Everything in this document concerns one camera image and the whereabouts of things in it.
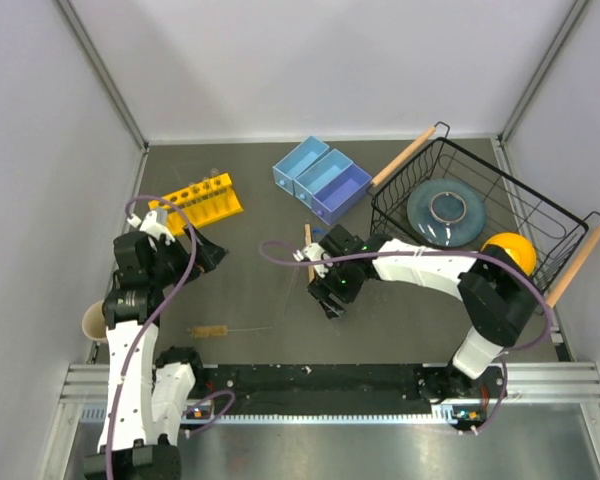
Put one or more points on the paper cup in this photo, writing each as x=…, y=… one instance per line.
x=94, y=324

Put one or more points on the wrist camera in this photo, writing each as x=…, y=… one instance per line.
x=314, y=252
x=155, y=225

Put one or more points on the test tube brush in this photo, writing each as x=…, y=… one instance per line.
x=217, y=331

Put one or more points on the light blue drawer box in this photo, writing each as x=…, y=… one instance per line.
x=299, y=159

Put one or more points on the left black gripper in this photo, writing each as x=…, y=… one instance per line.
x=206, y=257

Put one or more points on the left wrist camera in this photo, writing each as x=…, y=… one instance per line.
x=155, y=225

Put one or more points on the yellow test tube rack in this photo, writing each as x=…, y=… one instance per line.
x=216, y=207

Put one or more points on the purple drawer box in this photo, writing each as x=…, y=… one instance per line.
x=340, y=194

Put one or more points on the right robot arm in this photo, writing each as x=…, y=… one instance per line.
x=498, y=296

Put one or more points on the black wire dish rack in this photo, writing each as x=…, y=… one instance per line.
x=510, y=205

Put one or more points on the blue ceramic plate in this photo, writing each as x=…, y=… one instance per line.
x=446, y=213

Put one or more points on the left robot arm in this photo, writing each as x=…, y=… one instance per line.
x=147, y=392

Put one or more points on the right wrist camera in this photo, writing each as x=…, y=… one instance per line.
x=314, y=252

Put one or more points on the wooden stick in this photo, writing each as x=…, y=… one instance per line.
x=308, y=241

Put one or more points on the yellow ribbed bowl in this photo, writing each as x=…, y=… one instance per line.
x=518, y=247

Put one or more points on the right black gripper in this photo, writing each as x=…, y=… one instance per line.
x=321, y=288

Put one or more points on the middle blue drawer box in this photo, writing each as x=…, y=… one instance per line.
x=319, y=174

